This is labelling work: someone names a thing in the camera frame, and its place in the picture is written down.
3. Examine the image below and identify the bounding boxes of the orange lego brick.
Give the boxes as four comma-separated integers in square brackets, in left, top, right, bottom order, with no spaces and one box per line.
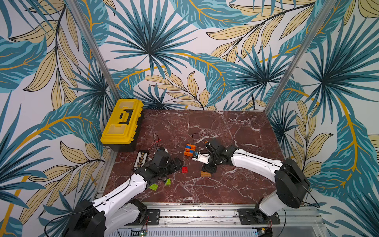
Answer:
[184,151,194,157]
[186,144,196,150]

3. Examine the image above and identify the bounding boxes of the amber transparent lego brick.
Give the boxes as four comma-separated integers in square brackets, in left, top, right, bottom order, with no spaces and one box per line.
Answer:
[200,171,212,177]

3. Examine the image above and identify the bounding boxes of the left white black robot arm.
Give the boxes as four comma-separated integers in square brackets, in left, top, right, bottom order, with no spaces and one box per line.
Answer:
[62,151,184,237]

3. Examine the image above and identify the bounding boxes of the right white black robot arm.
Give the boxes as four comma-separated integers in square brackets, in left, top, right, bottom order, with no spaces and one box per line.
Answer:
[192,139,310,223]

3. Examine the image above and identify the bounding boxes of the lime green lego brick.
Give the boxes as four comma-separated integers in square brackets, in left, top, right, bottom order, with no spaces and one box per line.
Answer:
[149,184,159,191]

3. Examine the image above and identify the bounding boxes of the yellow black toolbox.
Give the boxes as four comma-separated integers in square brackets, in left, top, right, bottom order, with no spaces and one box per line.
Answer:
[101,99,144,152]

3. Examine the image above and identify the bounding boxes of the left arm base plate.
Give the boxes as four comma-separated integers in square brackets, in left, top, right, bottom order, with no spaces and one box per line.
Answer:
[128,209,160,226]

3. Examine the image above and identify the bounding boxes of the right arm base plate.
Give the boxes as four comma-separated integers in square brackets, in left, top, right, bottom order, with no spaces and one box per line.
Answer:
[237,208,281,226]

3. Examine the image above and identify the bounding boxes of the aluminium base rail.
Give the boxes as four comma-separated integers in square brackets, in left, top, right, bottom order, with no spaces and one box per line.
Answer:
[107,202,330,237]

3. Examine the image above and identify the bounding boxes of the left aluminium corner post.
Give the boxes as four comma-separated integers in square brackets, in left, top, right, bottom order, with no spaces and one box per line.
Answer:
[66,0,120,101]

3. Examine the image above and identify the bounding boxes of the aluminium corner post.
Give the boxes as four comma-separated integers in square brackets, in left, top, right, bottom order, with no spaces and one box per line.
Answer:
[66,0,120,101]
[264,0,337,115]

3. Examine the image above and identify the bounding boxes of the right aluminium corner post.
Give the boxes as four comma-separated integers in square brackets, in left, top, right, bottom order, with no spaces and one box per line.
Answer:
[264,0,337,115]

